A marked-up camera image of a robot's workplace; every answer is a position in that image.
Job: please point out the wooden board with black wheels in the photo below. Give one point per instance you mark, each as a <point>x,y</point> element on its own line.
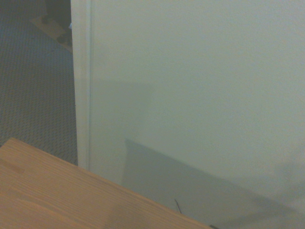
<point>53,29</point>

